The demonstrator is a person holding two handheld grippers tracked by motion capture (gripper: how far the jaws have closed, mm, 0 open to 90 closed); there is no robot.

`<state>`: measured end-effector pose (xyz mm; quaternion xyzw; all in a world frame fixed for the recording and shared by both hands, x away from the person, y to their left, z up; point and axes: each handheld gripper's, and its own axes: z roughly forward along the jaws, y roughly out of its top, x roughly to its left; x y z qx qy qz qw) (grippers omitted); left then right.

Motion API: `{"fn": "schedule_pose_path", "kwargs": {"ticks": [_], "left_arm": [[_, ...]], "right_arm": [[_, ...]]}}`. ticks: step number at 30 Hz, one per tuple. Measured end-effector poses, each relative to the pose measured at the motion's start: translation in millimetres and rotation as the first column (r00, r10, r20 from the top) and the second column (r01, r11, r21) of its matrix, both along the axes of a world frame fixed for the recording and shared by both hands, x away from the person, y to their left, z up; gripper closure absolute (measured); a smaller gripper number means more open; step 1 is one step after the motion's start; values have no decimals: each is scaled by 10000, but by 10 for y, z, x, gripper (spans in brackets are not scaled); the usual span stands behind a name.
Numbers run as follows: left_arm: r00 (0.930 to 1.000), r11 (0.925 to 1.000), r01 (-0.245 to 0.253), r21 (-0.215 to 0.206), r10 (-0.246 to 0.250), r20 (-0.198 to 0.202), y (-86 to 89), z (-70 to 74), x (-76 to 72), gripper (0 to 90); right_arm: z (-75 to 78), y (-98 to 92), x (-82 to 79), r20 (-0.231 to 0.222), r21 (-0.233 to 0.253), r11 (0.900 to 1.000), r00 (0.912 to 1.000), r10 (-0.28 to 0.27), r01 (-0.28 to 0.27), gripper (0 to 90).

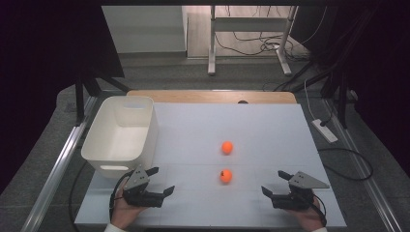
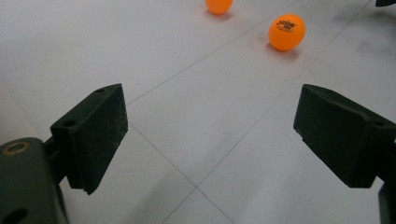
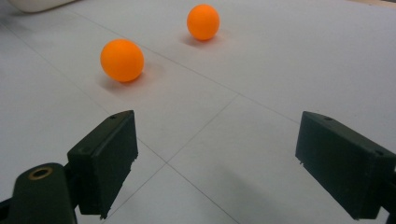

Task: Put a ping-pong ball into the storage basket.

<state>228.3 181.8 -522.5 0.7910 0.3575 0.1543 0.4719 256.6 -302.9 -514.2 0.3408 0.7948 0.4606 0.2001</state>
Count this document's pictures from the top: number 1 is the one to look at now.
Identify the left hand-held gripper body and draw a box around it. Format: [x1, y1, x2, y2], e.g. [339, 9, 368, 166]
[123, 164, 164, 209]

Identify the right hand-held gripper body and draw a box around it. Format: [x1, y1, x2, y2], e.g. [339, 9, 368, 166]
[271, 170, 331, 211]

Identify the white plastic bin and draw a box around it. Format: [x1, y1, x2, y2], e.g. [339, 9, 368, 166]
[80, 95, 160, 180]

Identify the orange ball with dark mark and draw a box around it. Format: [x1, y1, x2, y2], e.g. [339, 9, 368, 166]
[219, 169, 233, 185]

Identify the plain orange ball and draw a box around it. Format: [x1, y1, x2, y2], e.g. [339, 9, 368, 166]
[220, 140, 234, 156]

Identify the person's left hand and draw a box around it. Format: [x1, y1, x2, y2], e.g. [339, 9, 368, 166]
[110, 188, 148, 231]

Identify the person's right hand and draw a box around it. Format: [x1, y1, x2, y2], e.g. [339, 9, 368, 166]
[289, 198, 326, 232]

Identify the white power strip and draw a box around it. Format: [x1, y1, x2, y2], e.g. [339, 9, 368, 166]
[311, 118, 339, 144]

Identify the pale blue board mat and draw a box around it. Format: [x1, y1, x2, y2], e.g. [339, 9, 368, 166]
[73, 101, 348, 229]

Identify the black tripod stand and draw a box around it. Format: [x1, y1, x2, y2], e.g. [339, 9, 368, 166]
[73, 72, 132, 126]
[320, 69, 350, 130]

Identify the white cabinet panel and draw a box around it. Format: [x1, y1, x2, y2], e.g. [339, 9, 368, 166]
[102, 5, 189, 54]

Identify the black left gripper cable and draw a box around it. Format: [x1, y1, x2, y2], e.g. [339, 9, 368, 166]
[108, 170, 135, 223]

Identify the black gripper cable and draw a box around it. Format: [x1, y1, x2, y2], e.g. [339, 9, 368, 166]
[308, 192, 328, 227]
[108, 170, 135, 223]

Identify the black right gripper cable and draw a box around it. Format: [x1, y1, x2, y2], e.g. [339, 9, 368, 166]
[308, 192, 328, 227]

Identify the black thin floor cable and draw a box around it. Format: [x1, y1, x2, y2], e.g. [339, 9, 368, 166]
[67, 159, 89, 232]

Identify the white power strip cable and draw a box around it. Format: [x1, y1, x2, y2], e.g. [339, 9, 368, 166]
[304, 78, 319, 122]

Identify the metal floor rail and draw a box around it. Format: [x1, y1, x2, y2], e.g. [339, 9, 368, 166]
[20, 96, 99, 232]
[322, 96, 404, 232]

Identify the black looped floor cable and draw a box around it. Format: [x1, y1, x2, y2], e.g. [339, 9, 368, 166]
[317, 147, 374, 182]

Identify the tangle of black floor cables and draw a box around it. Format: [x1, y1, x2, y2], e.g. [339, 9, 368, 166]
[214, 5, 328, 62]

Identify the white metal stand frame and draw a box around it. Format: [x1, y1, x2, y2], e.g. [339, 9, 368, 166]
[207, 5, 300, 77]

